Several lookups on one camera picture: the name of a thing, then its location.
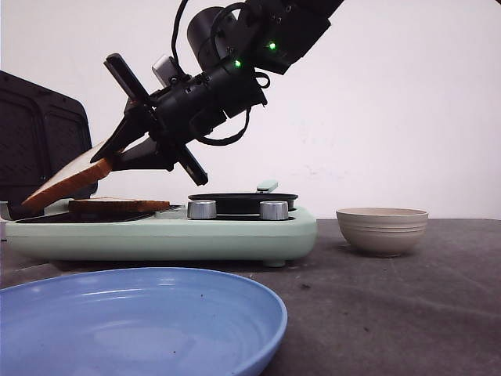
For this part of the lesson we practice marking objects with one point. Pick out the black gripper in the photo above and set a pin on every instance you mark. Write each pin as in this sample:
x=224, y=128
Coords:
x=157, y=127

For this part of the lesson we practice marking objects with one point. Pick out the white bread slice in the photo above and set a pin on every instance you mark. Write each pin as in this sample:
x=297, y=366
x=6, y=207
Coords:
x=112, y=204
x=75, y=175

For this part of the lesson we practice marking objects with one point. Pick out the breakfast maker hinged lid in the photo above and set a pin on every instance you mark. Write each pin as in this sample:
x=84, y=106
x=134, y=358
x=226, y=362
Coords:
x=41, y=132

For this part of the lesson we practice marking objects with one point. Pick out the beige ribbed bowl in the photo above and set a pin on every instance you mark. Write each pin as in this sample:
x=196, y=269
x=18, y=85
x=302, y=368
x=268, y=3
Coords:
x=382, y=232

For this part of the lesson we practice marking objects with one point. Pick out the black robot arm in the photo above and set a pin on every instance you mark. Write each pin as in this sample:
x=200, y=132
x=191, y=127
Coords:
x=235, y=46

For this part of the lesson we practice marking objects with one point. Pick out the mint green breakfast maker base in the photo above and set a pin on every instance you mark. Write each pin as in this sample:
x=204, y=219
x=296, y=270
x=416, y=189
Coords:
x=165, y=236

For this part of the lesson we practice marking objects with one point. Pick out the left silver control knob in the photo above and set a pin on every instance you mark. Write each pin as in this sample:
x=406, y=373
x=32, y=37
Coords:
x=202, y=209

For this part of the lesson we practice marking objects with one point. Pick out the silver control knob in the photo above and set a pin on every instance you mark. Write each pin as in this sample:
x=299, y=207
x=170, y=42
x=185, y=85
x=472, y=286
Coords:
x=273, y=210
x=202, y=209

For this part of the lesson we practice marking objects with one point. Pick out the black frying pan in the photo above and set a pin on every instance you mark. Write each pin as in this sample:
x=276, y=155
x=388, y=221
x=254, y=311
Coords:
x=246, y=203

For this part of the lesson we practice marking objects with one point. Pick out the right silver control knob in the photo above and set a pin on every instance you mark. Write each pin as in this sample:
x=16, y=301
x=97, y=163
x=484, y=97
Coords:
x=273, y=210

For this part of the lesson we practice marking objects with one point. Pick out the blue plate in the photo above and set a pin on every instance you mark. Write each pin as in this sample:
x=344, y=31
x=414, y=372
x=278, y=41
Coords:
x=145, y=321

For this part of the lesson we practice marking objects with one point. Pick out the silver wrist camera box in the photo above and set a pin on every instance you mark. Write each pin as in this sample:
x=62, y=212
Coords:
x=167, y=71

